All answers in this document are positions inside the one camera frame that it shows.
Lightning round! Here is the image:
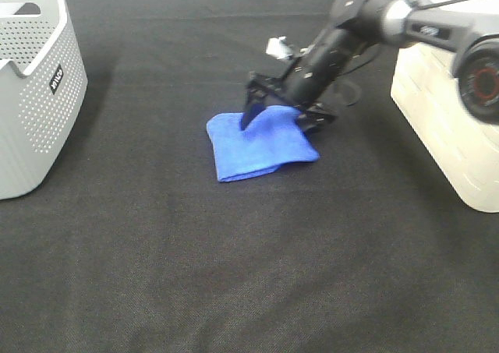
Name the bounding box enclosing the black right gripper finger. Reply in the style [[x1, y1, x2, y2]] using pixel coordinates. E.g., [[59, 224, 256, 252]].
[[239, 90, 268, 131], [295, 104, 337, 133]]

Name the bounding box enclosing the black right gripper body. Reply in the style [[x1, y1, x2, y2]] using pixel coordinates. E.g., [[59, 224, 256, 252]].
[[247, 26, 361, 110]]

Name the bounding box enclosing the blue towel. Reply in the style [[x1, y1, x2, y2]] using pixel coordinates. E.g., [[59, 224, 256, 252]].
[[206, 106, 320, 182]]

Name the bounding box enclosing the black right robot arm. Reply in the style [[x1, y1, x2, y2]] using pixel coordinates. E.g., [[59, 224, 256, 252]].
[[239, 0, 498, 131]]

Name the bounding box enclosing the white storage box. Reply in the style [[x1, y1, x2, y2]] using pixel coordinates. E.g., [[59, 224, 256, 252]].
[[391, 0, 498, 213]]

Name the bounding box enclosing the black table cloth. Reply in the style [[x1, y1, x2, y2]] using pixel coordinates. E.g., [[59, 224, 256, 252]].
[[1, 0, 498, 352]]

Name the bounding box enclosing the grey perforated plastic basket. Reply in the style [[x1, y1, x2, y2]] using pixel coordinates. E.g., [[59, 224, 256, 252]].
[[1, 0, 88, 199]]

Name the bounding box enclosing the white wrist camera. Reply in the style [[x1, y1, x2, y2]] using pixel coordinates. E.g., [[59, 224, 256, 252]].
[[265, 36, 294, 60]]

